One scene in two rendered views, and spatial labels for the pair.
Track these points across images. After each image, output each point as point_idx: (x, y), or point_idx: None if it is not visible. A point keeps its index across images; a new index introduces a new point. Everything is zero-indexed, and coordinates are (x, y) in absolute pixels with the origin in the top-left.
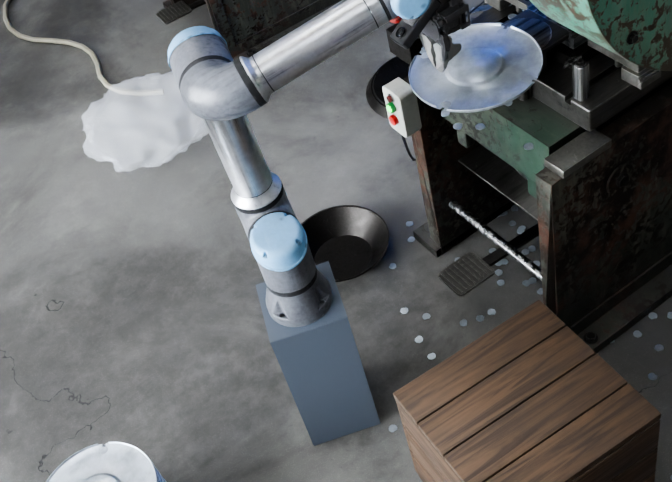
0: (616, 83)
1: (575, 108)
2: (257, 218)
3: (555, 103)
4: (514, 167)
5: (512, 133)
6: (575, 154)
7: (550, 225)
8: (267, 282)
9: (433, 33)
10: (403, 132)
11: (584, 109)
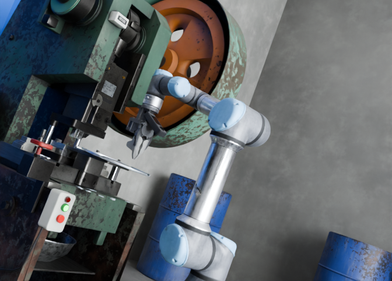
0: (102, 176)
1: (115, 185)
2: (209, 237)
3: (103, 186)
4: (95, 229)
5: (106, 204)
6: (130, 202)
7: (133, 242)
8: (226, 274)
9: (150, 133)
10: (61, 227)
11: (119, 183)
